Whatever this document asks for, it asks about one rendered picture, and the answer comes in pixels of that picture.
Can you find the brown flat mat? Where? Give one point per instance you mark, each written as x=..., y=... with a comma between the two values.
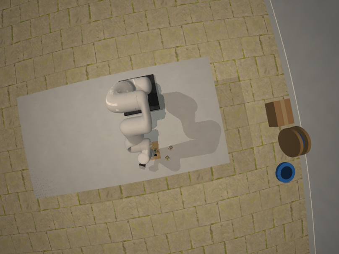
x=153, y=146

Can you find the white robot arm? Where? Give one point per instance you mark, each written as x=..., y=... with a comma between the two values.
x=133, y=128

